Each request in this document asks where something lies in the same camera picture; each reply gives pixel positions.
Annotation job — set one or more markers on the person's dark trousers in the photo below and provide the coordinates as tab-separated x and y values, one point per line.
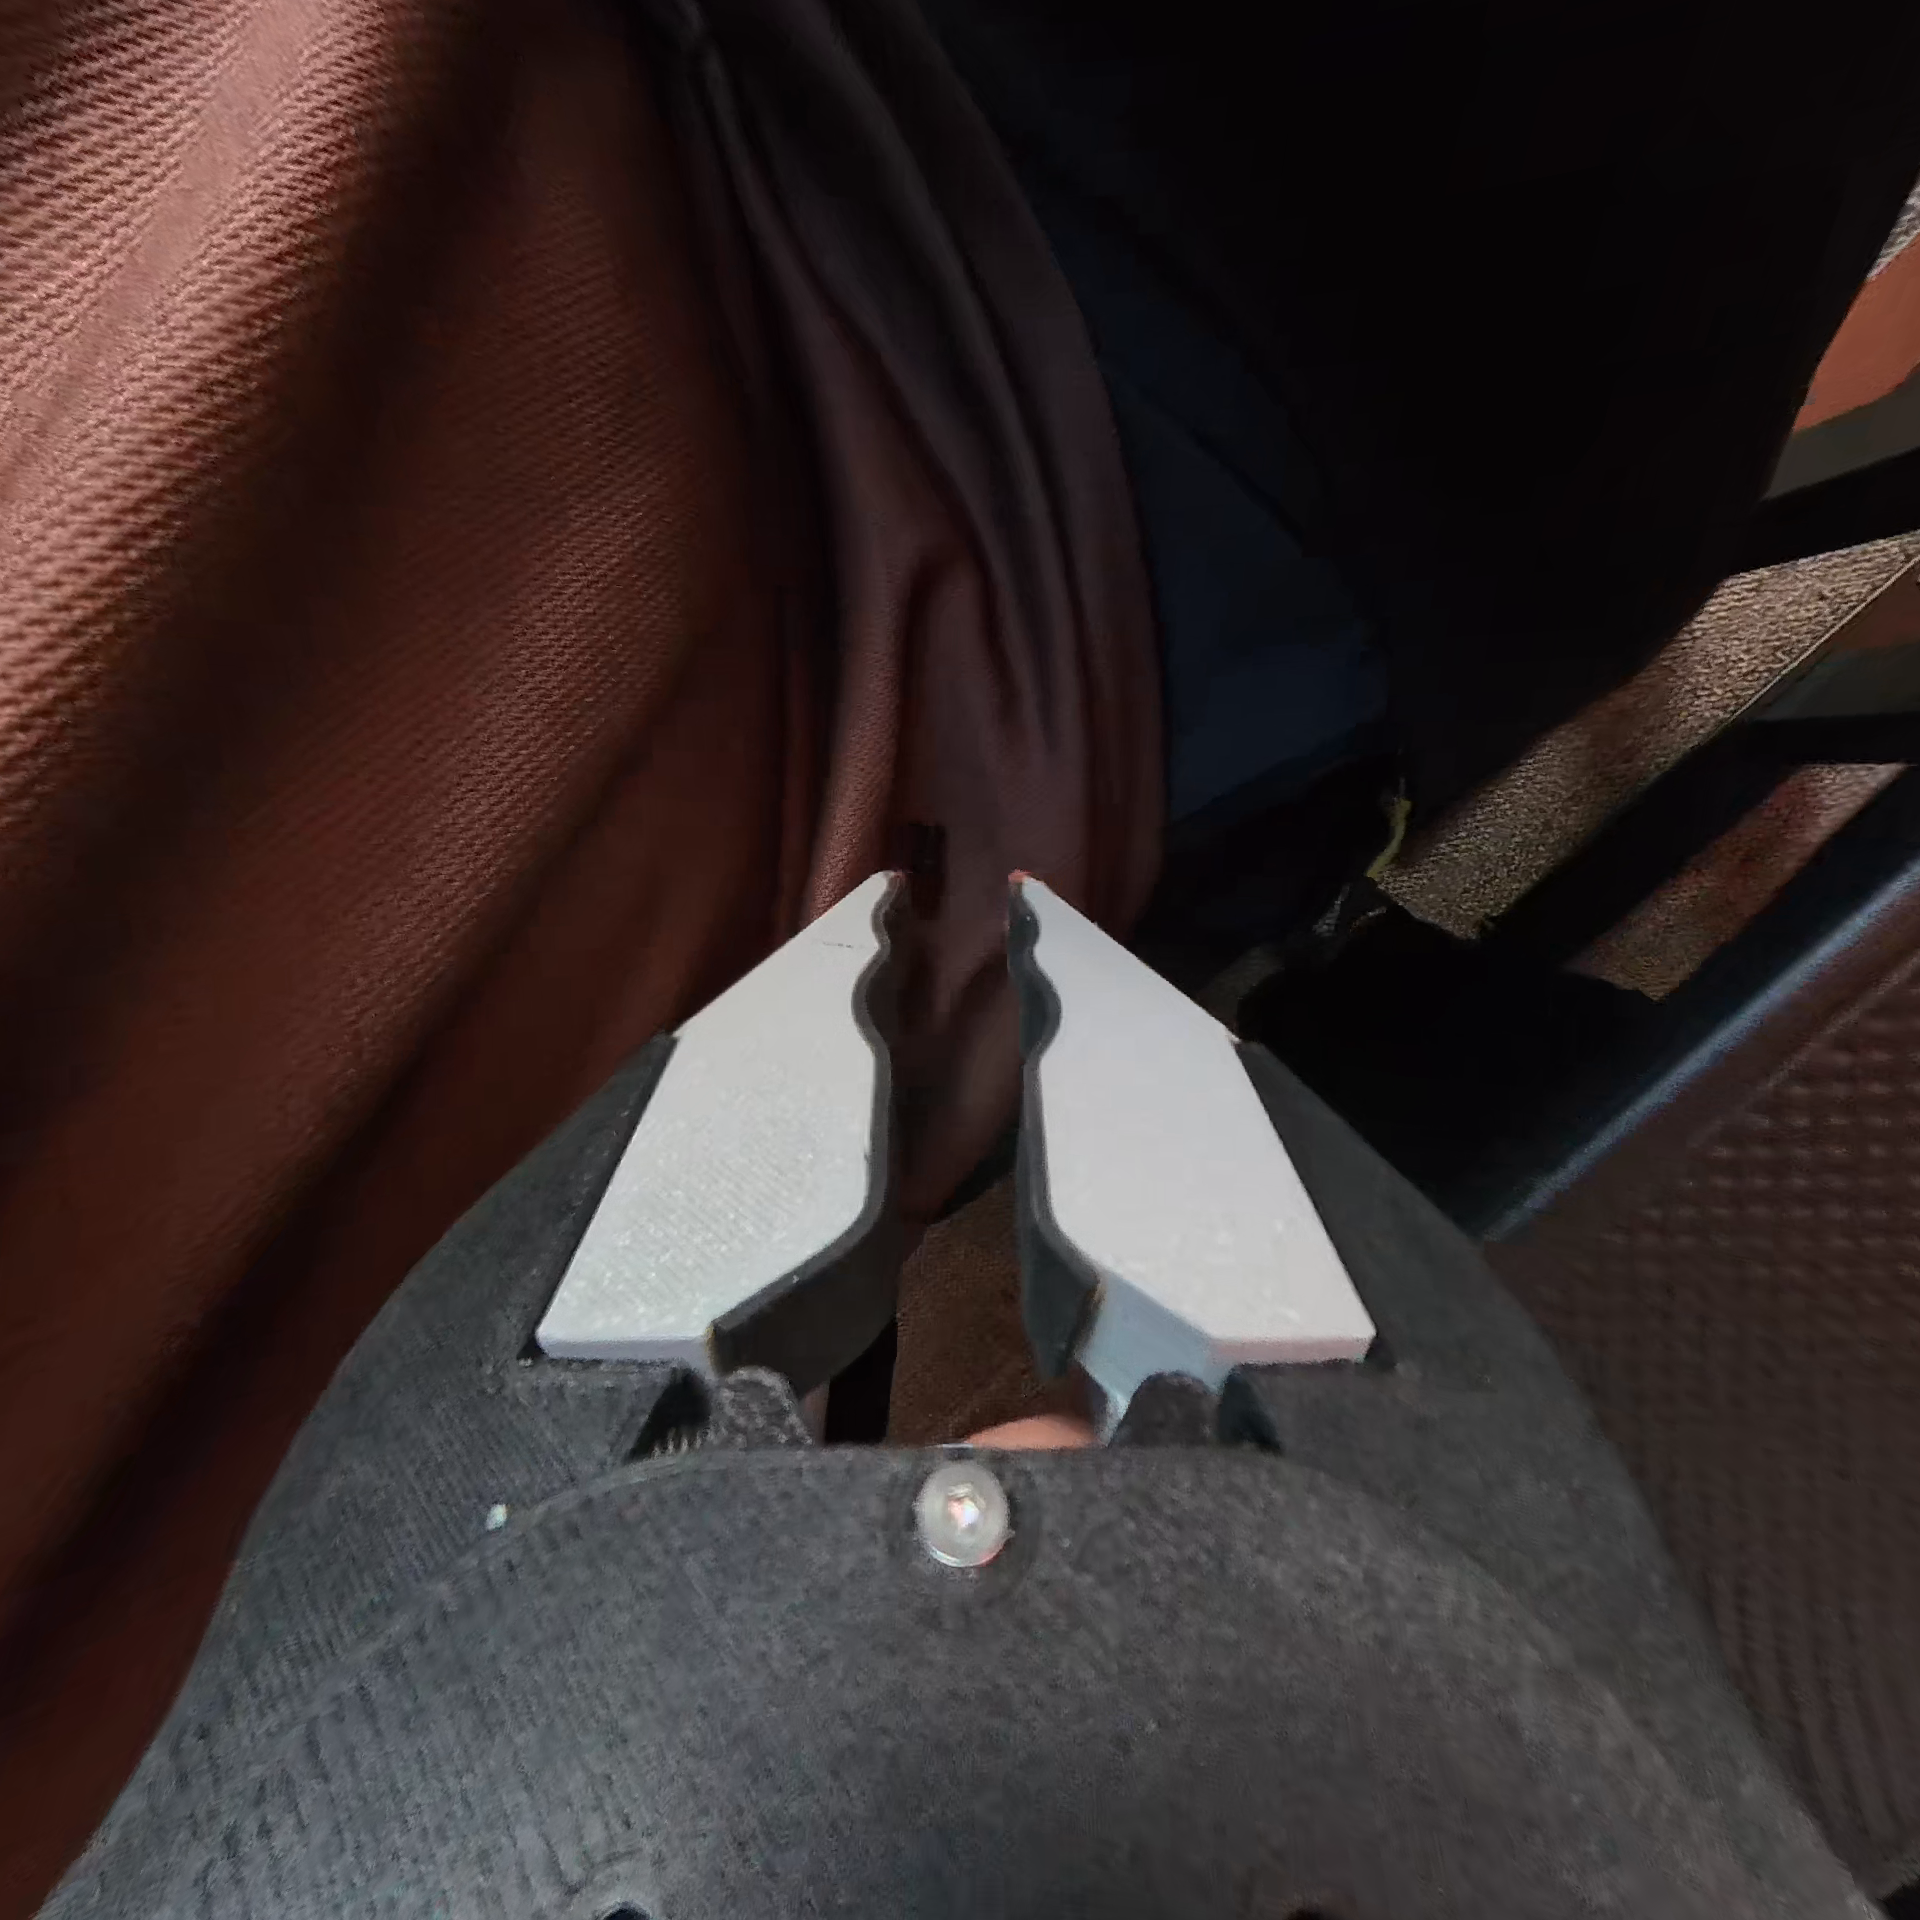
1424	375

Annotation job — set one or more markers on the black metal bar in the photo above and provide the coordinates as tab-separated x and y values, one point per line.
1682	1050

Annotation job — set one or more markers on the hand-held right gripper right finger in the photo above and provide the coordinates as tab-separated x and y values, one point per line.
1186	1186

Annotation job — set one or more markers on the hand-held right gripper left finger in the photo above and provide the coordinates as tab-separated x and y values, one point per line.
734	1155

